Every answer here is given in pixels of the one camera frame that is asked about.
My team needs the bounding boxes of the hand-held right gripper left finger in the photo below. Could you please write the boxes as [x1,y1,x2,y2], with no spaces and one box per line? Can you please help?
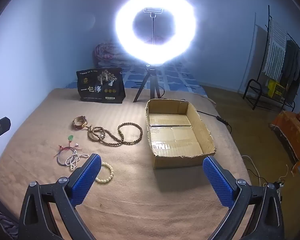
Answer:
[17,153,102,240]

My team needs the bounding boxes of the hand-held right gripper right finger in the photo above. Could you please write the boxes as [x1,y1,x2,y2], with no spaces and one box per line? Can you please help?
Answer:
[202,155,287,240]

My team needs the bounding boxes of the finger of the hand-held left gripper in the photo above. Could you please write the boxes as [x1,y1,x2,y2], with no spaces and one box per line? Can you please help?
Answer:
[0,117,12,146]

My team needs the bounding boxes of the white pearl bead bracelet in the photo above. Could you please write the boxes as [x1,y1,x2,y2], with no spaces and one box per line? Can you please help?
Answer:
[65,150,89,172]

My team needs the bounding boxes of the cream bead bracelet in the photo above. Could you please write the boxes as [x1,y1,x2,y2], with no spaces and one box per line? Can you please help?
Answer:
[95,162,114,184]

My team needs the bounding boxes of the red cord jade pendant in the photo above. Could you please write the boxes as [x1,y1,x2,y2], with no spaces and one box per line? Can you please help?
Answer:
[53,144,77,167]

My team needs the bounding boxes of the brown strap wristwatch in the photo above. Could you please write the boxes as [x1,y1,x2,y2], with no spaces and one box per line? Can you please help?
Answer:
[72,115,89,130]

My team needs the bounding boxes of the cardboard box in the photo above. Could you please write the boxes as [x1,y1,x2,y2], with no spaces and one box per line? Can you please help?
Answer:
[145,98,217,170]

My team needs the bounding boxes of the brown wooden bead necklace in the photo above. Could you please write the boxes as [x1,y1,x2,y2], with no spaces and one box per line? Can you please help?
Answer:
[86,122,143,146]

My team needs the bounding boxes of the orange cloth covered box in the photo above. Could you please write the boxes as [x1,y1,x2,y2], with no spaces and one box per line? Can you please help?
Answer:
[270,107,300,176]

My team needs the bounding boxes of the black printed bag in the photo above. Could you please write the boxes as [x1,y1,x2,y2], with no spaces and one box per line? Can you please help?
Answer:
[76,67,126,105]

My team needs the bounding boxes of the black white patterned cloth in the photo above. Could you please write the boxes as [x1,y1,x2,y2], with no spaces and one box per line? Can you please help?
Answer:
[0,202,18,240]

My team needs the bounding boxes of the black clothes rack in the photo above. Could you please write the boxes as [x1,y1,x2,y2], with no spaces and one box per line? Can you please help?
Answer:
[242,5,300,112]

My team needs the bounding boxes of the yellow crate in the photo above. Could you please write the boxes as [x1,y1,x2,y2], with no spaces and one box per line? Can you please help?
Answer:
[267,79,286,98]

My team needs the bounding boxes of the blue patterned bedsheet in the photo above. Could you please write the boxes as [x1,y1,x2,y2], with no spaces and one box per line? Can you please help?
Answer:
[65,62,203,97]

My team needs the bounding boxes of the black tripod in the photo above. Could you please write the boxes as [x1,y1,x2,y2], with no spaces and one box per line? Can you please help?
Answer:
[133,65,163,103]

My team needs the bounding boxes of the rolled patterned quilt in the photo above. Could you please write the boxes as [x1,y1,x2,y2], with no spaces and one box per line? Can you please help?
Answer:
[93,42,127,67]

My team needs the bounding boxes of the dark hanging clothes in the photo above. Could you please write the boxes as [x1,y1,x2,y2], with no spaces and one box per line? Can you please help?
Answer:
[280,40,300,103]

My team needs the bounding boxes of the white striped towel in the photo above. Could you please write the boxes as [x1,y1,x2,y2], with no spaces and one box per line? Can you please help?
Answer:
[261,17,288,79]

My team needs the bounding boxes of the thin black cable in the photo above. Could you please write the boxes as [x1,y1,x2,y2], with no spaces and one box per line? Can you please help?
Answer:
[246,168,266,183]

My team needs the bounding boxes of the black cable with switch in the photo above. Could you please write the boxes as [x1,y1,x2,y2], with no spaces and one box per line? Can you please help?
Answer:
[179,98,232,133]

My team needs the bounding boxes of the ring light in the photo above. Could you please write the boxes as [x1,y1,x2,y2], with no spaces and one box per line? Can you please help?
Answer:
[115,0,197,66]

